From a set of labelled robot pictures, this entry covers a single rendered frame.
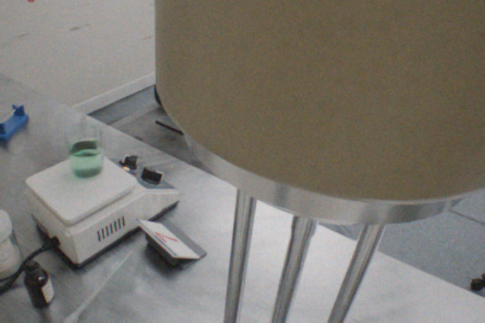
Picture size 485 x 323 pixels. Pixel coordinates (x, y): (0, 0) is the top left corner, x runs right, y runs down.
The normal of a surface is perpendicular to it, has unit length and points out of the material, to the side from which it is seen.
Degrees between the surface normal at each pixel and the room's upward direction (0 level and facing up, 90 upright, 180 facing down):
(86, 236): 90
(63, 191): 0
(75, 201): 0
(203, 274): 0
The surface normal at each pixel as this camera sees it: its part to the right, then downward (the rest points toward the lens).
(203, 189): 0.09, -0.85
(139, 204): 0.78, 0.38
